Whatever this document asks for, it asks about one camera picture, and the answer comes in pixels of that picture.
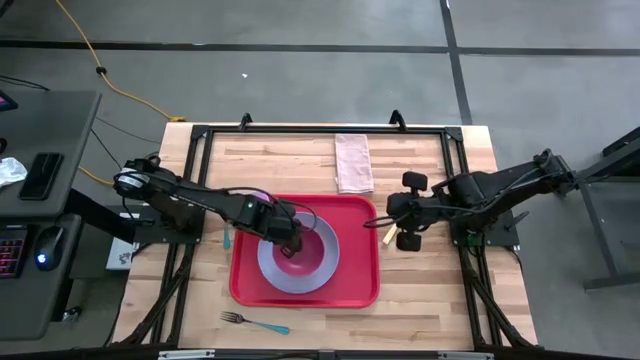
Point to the white printed box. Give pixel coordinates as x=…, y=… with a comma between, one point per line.
x=117, y=255

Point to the black computer mouse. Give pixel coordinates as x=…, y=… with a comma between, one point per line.
x=50, y=245

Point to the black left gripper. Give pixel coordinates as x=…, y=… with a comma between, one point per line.
x=282, y=225

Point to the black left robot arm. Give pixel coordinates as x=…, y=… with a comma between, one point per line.
x=200, y=197

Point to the lilac plastic plate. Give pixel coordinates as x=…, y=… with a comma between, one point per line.
x=327, y=277

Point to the crumpled white tissue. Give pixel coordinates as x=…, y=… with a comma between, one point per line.
x=10, y=172

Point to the desk caster wheel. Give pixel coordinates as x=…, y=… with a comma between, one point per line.
x=72, y=315

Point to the dark device with pink screen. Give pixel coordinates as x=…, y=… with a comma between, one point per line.
x=6, y=102

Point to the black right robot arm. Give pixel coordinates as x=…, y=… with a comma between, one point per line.
x=500, y=190

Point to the beige cloth napkin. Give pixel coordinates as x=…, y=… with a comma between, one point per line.
x=354, y=162

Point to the black slanted post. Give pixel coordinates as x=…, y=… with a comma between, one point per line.
x=95, y=215

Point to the silver metal bracket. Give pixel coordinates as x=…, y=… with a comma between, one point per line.
x=185, y=355
x=465, y=356

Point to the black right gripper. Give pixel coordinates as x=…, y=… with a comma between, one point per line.
x=412, y=212

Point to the magenta plastic bowl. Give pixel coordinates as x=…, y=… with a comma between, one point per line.
x=310, y=255

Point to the grey metal stand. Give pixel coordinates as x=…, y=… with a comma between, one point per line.
x=597, y=232

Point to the red plastic tray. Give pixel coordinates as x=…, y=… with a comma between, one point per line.
x=350, y=280

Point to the black smartphone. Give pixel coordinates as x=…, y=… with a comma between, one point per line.
x=41, y=176

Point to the backlit black keyboard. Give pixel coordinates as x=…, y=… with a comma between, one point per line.
x=11, y=255

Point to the grey side desk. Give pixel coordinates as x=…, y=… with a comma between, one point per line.
x=60, y=125

